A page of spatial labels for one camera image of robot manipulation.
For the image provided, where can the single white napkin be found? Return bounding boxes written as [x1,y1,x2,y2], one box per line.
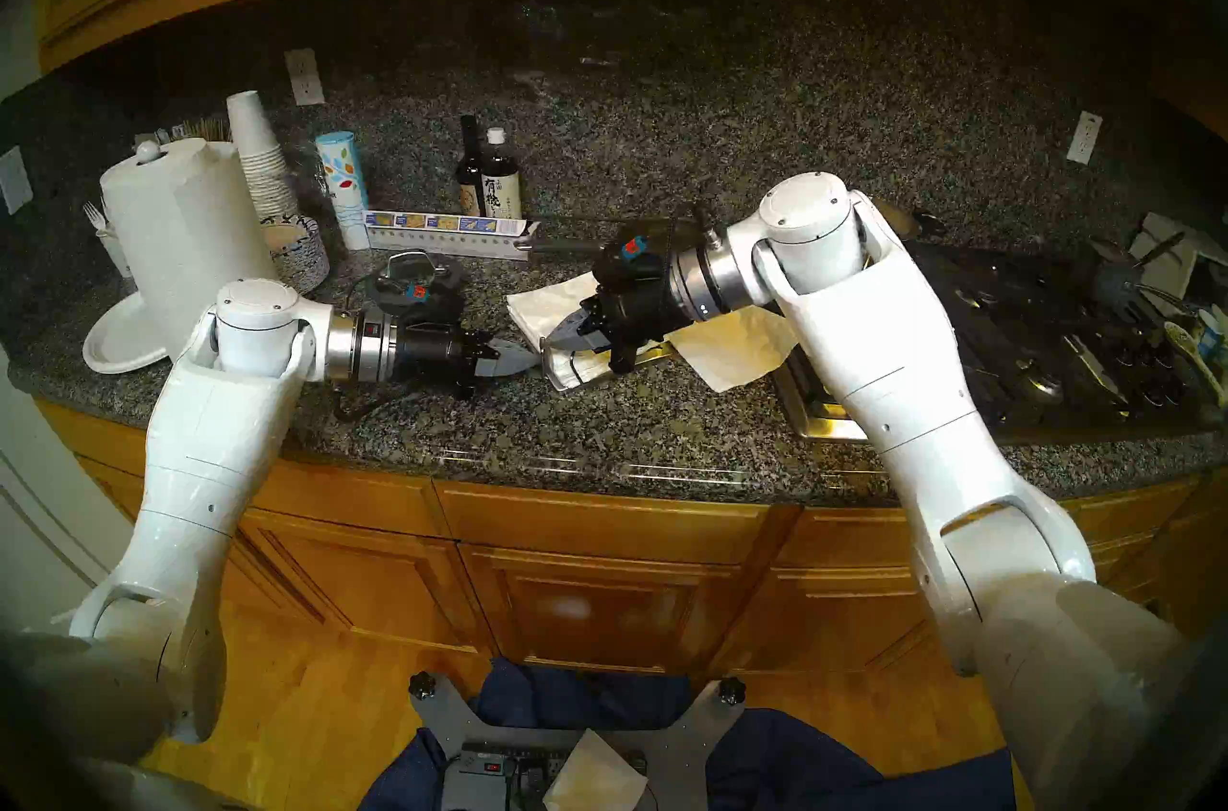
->
[667,306,802,394]

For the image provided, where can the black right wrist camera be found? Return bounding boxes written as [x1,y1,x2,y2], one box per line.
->
[593,224,677,287]

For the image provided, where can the white rectangular board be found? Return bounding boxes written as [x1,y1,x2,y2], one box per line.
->
[1127,212,1228,294]

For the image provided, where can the white door panel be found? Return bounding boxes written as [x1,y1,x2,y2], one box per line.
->
[0,344,145,676]

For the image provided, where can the white cup with forks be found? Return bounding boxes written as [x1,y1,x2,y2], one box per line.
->
[96,224,133,280]

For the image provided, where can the white napkin stack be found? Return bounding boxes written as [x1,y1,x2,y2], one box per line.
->
[507,272,673,390]

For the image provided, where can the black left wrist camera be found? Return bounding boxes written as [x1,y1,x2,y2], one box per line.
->
[376,272,463,326]

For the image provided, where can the dark frying pan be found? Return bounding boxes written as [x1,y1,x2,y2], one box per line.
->
[515,216,701,259]

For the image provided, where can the white paper cup stack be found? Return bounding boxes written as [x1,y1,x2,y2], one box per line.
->
[226,90,300,223]

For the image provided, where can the wooden lower cabinets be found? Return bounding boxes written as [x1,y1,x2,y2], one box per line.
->
[34,397,1228,676]

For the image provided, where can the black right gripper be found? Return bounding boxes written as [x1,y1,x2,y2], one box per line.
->
[545,267,694,374]

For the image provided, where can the black pot with handle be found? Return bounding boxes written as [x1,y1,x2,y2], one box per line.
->
[1089,234,1188,311]

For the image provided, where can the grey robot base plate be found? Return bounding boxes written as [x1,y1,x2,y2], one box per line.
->
[408,675,749,811]

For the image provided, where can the soy sauce bottle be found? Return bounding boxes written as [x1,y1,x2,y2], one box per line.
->
[479,127,524,220]

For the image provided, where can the dark blue cloth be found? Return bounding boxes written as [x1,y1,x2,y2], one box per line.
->
[357,656,1018,811]

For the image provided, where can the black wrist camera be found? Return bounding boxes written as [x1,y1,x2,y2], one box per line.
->
[376,272,463,326]
[593,224,677,287]

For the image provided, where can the patterned ceramic spoon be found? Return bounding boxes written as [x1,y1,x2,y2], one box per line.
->
[1164,322,1227,405]

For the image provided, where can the white light switch plate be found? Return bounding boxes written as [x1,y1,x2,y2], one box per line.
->
[0,145,35,215]

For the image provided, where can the cup of wooden sticks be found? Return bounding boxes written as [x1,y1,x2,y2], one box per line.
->
[163,114,233,145]

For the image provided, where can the blue patterned paper bowl stack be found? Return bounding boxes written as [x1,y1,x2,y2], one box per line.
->
[264,212,330,294]

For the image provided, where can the long white blue wrap box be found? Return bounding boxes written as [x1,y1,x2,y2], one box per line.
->
[365,211,540,260]

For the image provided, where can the white tissue sheet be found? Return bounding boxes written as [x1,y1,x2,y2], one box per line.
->
[542,728,649,811]

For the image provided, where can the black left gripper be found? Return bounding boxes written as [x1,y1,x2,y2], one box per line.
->
[395,325,543,393]

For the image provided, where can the stainless gas cooktop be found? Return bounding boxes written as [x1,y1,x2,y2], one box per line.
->
[753,243,1200,441]

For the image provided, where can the white paper plate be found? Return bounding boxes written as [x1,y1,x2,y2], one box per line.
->
[82,289,193,376]

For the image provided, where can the leaf print cylindrical canister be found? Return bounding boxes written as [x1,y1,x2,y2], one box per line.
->
[315,131,372,251]

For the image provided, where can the white paper towel roll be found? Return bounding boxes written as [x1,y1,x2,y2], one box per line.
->
[100,138,279,359]

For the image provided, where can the grey power box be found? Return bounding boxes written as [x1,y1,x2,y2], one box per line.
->
[441,747,514,811]

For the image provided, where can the dark glass wine bottle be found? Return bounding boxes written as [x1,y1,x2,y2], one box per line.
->
[455,115,486,217]

